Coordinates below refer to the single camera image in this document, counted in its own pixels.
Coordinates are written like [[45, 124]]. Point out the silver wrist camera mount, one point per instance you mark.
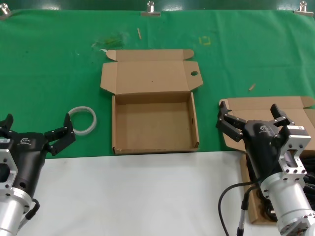
[[6, 157], [299, 142]]

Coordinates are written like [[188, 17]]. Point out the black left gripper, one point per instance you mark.
[[29, 159]]

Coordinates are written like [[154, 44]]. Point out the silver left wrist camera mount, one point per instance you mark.
[[6, 157]]

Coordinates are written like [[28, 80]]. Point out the green table cloth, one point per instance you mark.
[[49, 73]]

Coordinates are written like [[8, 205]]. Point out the shallow open cardboard box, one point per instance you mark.
[[152, 123]]

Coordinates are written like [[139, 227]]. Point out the clear plastic wrap scrap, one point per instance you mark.
[[110, 40]]

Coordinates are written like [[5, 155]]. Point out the clear tape roll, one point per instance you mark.
[[93, 121]]

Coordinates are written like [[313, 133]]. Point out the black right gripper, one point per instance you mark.
[[263, 147]]

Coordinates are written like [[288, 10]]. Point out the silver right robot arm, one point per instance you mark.
[[288, 204]]

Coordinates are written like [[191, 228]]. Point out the thin wooden stick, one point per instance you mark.
[[139, 33]]

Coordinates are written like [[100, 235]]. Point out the metal binder clip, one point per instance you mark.
[[302, 11], [3, 12], [150, 12]]

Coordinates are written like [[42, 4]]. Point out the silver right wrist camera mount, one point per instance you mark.
[[299, 142]]

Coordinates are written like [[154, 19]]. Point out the small white paper scrap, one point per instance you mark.
[[103, 50]]

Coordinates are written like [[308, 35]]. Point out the small cardboard scrap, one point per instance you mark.
[[252, 87]]

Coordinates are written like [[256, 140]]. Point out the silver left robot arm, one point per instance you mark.
[[12, 211]]

